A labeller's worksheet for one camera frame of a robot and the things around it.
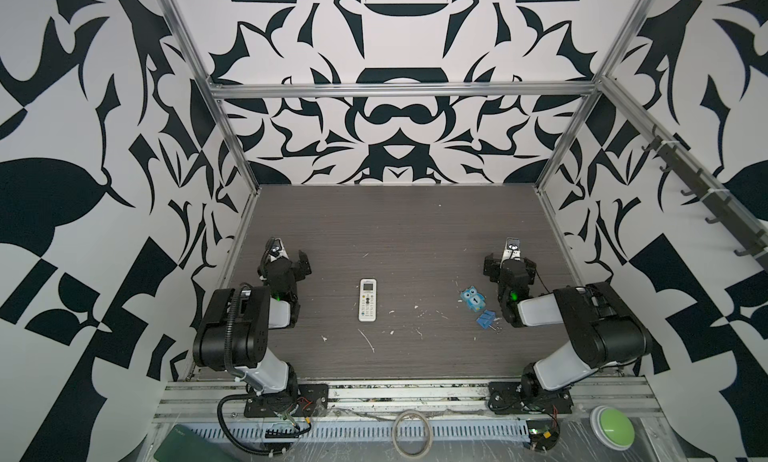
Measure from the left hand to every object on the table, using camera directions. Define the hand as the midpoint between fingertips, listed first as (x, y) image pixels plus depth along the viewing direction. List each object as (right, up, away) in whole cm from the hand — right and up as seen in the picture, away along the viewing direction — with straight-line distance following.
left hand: (283, 251), depth 92 cm
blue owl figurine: (+58, -14, -3) cm, 59 cm away
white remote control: (+26, -14, -3) cm, 30 cm away
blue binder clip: (+60, -18, -6) cm, 63 cm away
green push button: (+83, -37, -23) cm, 94 cm away
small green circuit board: (+68, -40, -21) cm, 82 cm away
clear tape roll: (+39, -41, -26) cm, 62 cm away
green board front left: (-14, -41, -23) cm, 49 cm away
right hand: (+70, -1, +1) cm, 70 cm away
